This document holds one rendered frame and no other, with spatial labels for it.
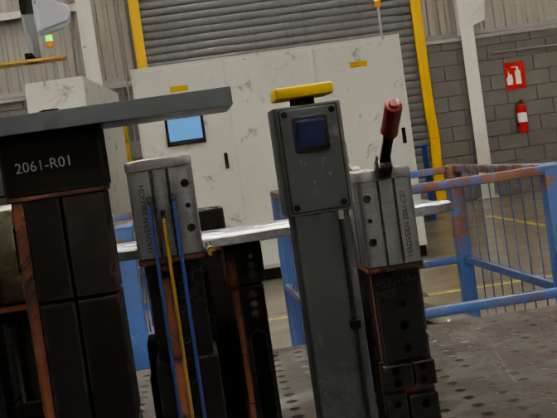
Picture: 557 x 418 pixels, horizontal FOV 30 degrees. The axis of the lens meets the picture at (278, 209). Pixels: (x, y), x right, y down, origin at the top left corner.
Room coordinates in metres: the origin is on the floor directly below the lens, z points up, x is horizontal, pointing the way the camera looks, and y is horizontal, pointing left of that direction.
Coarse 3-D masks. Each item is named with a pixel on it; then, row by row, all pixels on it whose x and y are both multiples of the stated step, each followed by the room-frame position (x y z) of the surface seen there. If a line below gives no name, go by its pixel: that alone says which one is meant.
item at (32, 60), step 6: (24, 54) 1.30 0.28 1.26; (30, 54) 1.30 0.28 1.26; (24, 60) 1.29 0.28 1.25; (30, 60) 1.29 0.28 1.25; (36, 60) 1.29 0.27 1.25; (42, 60) 1.29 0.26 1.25; (48, 60) 1.30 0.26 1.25; (54, 60) 1.32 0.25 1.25; (60, 60) 1.32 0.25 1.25; (0, 66) 1.29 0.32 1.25; (6, 66) 1.31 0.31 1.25; (12, 66) 1.31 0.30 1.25
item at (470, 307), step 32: (416, 192) 3.13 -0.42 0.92; (448, 192) 4.33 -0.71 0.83; (480, 192) 4.00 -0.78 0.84; (544, 192) 3.20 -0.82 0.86; (288, 256) 4.05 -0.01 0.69; (480, 256) 4.12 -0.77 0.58; (288, 288) 4.10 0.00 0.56; (512, 288) 3.77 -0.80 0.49; (288, 320) 4.26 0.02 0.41; (448, 320) 3.31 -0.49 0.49
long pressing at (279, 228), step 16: (416, 208) 1.34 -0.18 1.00; (432, 208) 1.35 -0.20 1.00; (448, 208) 1.36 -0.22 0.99; (256, 224) 1.47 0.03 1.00; (272, 224) 1.44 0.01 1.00; (288, 224) 1.33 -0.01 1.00; (208, 240) 1.32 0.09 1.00; (224, 240) 1.32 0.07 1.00; (240, 240) 1.32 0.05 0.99; (256, 240) 1.33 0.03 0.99; (128, 256) 1.31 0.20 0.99
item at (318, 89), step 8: (280, 88) 1.06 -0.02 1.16; (288, 88) 1.06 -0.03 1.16; (296, 88) 1.06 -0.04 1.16; (304, 88) 1.06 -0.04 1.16; (312, 88) 1.06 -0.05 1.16; (320, 88) 1.06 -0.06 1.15; (328, 88) 1.06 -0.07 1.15; (272, 96) 1.09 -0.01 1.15; (280, 96) 1.06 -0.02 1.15; (288, 96) 1.06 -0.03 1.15; (296, 96) 1.06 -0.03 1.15; (304, 96) 1.06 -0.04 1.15; (312, 96) 1.08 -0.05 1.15; (320, 96) 1.11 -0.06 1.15; (296, 104) 1.08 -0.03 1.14
